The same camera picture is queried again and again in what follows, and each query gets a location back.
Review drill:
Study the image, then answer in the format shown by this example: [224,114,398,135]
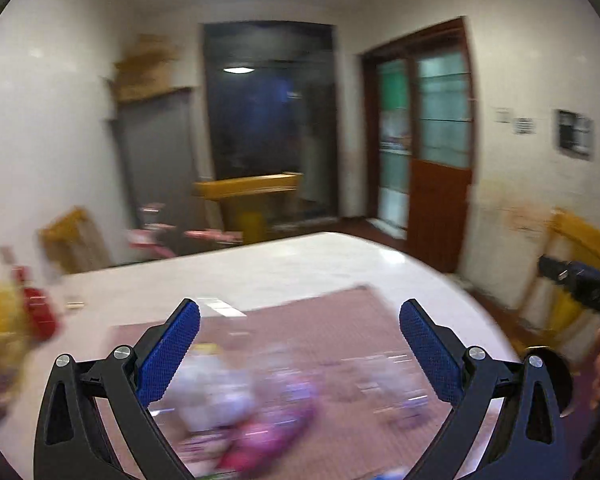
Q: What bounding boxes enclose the pink purple wrapper trash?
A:
[179,374,319,476]

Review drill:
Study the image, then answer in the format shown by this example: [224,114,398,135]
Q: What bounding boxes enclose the yellow wooden chair right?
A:
[509,208,600,363]

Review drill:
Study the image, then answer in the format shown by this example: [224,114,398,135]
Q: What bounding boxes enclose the yellow wooden chair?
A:
[193,172,303,245]
[509,208,600,363]

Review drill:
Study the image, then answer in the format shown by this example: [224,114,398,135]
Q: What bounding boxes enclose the cardboard boxes on cabinet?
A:
[112,34,178,104]

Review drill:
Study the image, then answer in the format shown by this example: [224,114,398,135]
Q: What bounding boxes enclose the wall intercom panel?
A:
[555,110,594,160]

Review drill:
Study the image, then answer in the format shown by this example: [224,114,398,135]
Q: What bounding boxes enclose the dark balcony sliding door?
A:
[202,21,339,219]

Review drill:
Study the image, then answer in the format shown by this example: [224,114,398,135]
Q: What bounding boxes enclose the yellow wooden chair far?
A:
[193,172,303,245]

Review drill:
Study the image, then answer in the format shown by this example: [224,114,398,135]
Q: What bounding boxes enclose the wall light switch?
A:
[494,107,513,124]

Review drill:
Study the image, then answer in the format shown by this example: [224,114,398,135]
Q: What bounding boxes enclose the red wooden glass door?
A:
[360,16,477,273]

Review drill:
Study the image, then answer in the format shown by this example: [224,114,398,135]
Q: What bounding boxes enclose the red sauce bottle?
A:
[0,246,58,341]

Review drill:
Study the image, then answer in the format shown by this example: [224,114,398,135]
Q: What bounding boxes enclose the white paper scrap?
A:
[195,297,246,318]

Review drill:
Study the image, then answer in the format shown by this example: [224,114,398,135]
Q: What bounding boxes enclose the grey cabinet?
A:
[110,87,206,256]

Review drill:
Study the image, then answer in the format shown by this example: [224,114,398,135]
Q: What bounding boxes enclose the white plastic bag trash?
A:
[163,344,257,434]

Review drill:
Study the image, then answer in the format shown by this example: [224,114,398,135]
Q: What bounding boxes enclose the small wooden chair left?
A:
[38,207,112,275]

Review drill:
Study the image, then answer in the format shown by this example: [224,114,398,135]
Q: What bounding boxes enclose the red white striped cloth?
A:
[97,284,512,480]

